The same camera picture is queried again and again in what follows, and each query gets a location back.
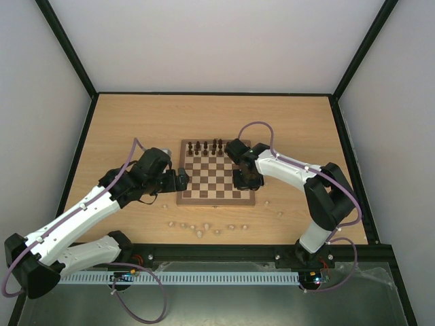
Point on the black front mounting rail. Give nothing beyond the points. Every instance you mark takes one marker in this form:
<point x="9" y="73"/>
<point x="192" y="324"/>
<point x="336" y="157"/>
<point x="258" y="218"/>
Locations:
<point x="283" y="256"/>

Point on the right controller circuit board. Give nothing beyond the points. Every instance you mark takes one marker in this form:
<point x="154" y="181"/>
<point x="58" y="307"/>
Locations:
<point x="319" y="277"/>

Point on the wooden chess board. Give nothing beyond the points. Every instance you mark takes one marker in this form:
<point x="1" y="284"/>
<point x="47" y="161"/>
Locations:
<point x="210" y="173"/>

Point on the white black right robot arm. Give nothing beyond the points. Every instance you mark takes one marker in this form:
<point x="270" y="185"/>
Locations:
<point x="329" y="196"/>

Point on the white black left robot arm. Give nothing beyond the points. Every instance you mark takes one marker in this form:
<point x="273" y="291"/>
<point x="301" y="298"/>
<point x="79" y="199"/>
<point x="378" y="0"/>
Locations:
<point x="40" y="259"/>

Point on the white slotted cable duct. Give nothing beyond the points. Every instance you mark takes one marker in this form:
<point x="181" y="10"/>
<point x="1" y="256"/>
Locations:
<point x="188" y="278"/>

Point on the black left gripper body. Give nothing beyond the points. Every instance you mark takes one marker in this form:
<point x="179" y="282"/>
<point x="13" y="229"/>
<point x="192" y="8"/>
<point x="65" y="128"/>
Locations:
<point x="169" y="185"/>

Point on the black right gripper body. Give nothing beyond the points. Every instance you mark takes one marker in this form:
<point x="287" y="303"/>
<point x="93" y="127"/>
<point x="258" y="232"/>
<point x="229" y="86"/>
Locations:
<point x="247" y="177"/>

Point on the left controller circuit board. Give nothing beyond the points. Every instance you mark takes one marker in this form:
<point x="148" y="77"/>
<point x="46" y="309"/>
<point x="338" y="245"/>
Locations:
<point x="124" y="276"/>

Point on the controller circuit board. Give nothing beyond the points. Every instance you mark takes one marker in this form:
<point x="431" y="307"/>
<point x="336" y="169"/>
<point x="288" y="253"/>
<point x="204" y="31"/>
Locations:
<point x="124" y="276"/>
<point x="319" y="277"/>

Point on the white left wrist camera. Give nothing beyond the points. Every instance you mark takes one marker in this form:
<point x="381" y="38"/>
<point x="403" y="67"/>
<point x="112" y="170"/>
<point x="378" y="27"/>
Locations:
<point x="167" y="151"/>

